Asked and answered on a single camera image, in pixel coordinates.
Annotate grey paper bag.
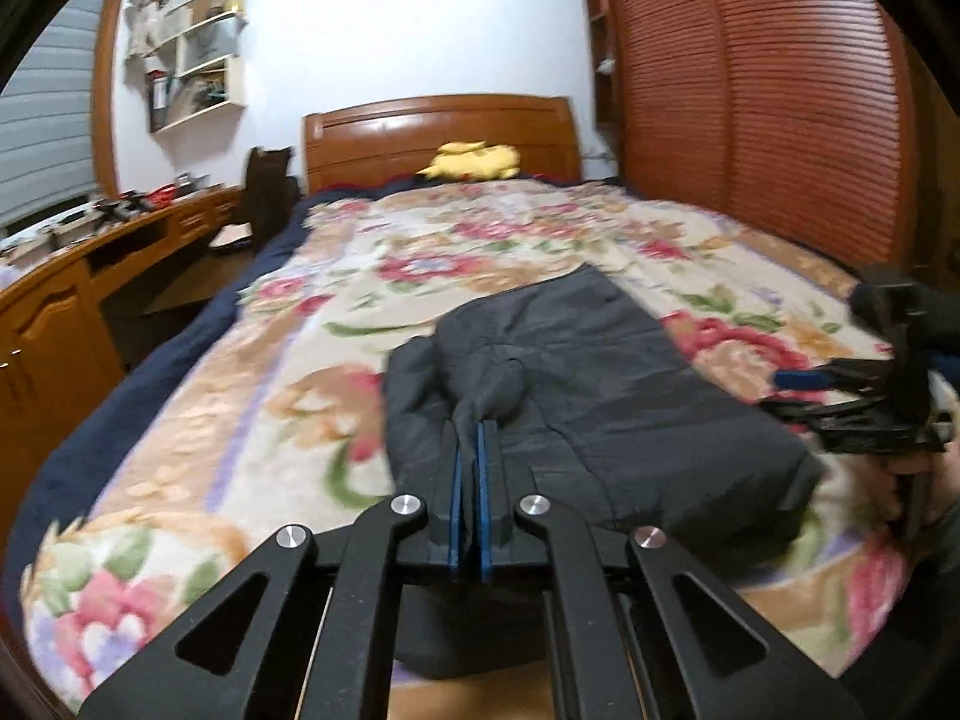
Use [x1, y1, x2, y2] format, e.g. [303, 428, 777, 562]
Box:
[180, 11, 242, 68]

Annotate white wall shelf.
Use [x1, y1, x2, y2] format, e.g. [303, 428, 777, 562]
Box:
[145, 0, 250, 136]

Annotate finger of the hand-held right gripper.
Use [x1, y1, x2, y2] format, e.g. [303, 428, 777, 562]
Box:
[756, 394, 893, 430]
[775, 360, 895, 397]

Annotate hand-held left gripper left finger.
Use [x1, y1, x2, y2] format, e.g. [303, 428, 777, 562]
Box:
[75, 420, 466, 720]

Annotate grey window blind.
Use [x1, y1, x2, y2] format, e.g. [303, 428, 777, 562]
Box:
[0, 0, 115, 230]

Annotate yellow plush toy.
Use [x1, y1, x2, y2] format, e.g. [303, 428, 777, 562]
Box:
[415, 140, 523, 183]

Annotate row of books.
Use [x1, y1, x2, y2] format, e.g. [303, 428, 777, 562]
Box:
[148, 69, 227, 128]

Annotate black zip jacket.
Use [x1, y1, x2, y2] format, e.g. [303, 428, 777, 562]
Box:
[381, 262, 827, 680]

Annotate dark wooden chair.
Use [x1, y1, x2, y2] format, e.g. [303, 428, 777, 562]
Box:
[208, 145, 299, 254]

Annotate wooden desk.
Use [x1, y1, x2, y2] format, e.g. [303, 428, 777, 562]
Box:
[0, 184, 246, 410]

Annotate wooden window frame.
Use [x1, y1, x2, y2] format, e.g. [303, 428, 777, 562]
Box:
[91, 0, 137, 197]

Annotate wooden bed headboard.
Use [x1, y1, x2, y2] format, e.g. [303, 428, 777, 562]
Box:
[301, 94, 585, 197]

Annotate wooden louvered wardrobe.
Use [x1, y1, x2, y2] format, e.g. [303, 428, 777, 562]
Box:
[580, 0, 960, 297]

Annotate person's right forearm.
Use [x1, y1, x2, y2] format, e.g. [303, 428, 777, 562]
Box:
[844, 487, 960, 720]

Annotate bed with floral cover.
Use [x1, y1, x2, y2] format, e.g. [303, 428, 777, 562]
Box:
[21, 176, 947, 720]

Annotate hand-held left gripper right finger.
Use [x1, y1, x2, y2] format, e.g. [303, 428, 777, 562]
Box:
[476, 420, 865, 720]

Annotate black tools on desk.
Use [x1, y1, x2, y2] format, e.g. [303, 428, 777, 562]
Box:
[88, 191, 157, 224]

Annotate person's right hand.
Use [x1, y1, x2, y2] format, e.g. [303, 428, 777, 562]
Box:
[874, 451, 947, 545]

